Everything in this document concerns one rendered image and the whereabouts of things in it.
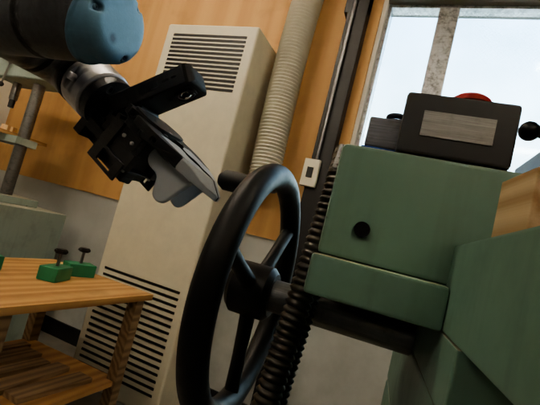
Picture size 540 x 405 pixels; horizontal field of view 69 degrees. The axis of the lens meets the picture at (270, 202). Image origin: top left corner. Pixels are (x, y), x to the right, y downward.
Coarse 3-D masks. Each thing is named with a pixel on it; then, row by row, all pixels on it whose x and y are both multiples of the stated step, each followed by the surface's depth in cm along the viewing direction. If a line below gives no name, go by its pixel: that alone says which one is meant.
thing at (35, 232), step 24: (0, 72) 215; (24, 72) 207; (24, 120) 209; (24, 144) 209; (0, 192) 206; (0, 216) 189; (24, 216) 200; (48, 216) 212; (0, 240) 191; (24, 240) 202; (48, 240) 215
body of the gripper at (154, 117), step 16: (96, 80) 47; (112, 80) 48; (96, 96) 48; (80, 112) 49; (96, 112) 49; (128, 112) 44; (144, 112) 44; (80, 128) 49; (96, 128) 48; (112, 128) 45; (128, 128) 45; (160, 128) 44; (96, 144) 45; (112, 144) 45; (128, 144) 45; (144, 144) 44; (176, 144) 47; (96, 160) 45; (112, 160) 46; (128, 160) 44; (144, 160) 46; (112, 176) 44; (128, 176) 45; (144, 176) 47
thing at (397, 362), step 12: (396, 360) 50; (408, 360) 39; (396, 372) 47; (408, 372) 37; (420, 372) 31; (396, 384) 44; (408, 384) 35; (420, 384) 29; (396, 396) 42; (408, 396) 33; (420, 396) 28
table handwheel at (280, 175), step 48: (240, 192) 35; (288, 192) 47; (240, 240) 33; (288, 240) 52; (192, 288) 31; (240, 288) 42; (288, 288) 42; (192, 336) 31; (240, 336) 44; (384, 336) 38; (192, 384) 32; (240, 384) 46
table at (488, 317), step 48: (480, 240) 21; (528, 240) 14; (336, 288) 27; (384, 288) 27; (432, 288) 26; (480, 288) 19; (528, 288) 13; (480, 336) 17; (528, 336) 12; (528, 384) 11
